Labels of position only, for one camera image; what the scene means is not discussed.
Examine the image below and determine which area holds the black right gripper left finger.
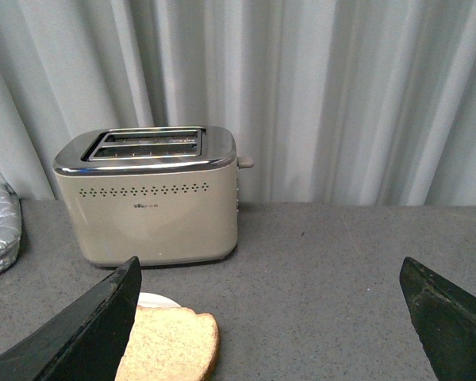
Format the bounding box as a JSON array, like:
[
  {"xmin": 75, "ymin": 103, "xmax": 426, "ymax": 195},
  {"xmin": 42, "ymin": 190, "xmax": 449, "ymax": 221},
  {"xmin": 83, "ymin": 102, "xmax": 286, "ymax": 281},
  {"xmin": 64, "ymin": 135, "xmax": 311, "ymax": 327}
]
[{"xmin": 0, "ymin": 256, "xmax": 142, "ymax": 380}]

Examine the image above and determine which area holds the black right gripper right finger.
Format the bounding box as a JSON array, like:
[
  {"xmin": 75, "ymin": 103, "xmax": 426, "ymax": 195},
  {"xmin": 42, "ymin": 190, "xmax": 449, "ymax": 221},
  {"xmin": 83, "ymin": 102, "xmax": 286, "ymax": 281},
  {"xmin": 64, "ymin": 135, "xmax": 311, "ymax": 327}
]
[{"xmin": 399, "ymin": 257, "xmax": 476, "ymax": 380}]

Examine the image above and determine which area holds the white round plate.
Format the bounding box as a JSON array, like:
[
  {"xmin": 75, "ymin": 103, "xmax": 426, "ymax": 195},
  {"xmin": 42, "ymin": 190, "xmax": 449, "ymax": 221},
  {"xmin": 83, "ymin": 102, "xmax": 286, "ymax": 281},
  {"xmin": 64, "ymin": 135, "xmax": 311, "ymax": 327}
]
[{"xmin": 137, "ymin": 292, "xmax": 180, "ymax": 308}]

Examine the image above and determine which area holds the brown bread slice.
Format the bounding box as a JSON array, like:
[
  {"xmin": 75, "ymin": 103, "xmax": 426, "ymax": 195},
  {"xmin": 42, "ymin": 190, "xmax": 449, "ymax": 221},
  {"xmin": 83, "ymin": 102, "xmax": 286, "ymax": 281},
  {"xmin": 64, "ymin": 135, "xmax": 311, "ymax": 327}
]
[{"xmin": 115, "ymin": 306, "xmax": 220, "ymax": 381}]

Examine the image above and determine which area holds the beige two-slot toaster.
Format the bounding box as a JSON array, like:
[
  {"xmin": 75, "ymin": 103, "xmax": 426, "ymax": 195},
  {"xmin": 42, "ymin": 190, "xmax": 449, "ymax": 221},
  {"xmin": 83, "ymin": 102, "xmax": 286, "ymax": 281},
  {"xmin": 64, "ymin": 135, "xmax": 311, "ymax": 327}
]
[{"xmin": 53, "ymin": 126, "xmax": 253, "ymax": 267}]

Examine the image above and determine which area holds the upper silver quilted oven mitt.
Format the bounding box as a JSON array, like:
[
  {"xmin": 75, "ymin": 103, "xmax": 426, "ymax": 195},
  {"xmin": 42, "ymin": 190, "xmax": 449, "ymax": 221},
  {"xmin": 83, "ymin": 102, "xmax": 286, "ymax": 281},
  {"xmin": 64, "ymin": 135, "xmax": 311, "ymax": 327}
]
[{"xmin": 0, "ymin": 184, "xmax": 22, "ymax": 256}]

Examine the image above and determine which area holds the grey-white backdrop curtain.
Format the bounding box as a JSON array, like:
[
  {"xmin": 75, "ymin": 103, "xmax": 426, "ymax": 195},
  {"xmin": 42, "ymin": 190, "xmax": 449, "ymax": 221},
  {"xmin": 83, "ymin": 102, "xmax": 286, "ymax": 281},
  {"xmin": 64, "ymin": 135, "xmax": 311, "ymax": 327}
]
[{"xmin": 0, "ymin": 1, "xmax": 476, "ymax": 206}]

